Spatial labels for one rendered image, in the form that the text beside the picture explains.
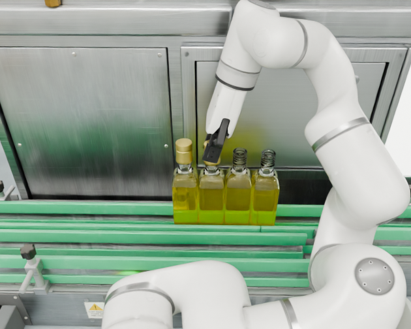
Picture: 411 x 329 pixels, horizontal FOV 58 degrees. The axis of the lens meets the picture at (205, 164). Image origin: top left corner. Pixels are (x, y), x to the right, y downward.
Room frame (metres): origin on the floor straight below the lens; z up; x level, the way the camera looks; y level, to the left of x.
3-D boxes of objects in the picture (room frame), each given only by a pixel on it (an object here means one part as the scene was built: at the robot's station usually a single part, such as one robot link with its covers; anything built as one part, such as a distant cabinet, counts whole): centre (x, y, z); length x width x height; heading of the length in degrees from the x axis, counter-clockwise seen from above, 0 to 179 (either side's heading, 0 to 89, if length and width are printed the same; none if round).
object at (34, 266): (0.48, 0.35, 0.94); 0.07 x 0.04 x 0.13; 179
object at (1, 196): (0.73, 0.50, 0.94); 0.07 x 0.04 x 0.13; 179
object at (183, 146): (0.65, 0.04, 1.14); 0.04 x 0.04 x 0.04
